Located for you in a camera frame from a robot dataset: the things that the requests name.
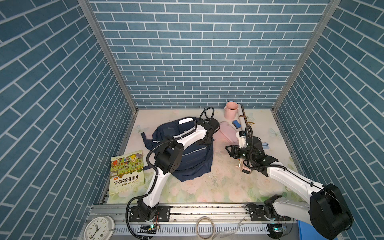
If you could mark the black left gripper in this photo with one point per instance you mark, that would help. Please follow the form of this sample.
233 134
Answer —
209 141

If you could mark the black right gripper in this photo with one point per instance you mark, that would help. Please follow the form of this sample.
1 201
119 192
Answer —
234 149

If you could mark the navy blue student backpack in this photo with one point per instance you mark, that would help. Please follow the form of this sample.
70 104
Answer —
186 150

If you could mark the colourful children's picture book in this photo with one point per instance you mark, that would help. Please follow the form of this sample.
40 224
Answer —
127 172

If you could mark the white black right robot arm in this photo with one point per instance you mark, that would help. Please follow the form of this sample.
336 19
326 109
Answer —
323 206

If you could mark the pink pencil case lid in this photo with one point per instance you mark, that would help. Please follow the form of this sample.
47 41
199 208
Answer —
229 133

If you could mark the pink metal bucket cup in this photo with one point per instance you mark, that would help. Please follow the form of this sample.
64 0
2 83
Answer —
231 111

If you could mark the blue whiteboard eraser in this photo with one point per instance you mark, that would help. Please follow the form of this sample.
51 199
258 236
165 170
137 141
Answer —
236 124

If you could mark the rolled white paper scroll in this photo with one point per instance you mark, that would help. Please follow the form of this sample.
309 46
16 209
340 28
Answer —
242 121

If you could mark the blue folder corner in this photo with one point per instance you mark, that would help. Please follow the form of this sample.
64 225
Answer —
308 232

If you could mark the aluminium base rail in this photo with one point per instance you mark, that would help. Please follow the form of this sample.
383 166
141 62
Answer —
233 221

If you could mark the white analog wall clock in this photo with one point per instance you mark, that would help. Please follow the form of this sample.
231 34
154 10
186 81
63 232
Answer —
100 228

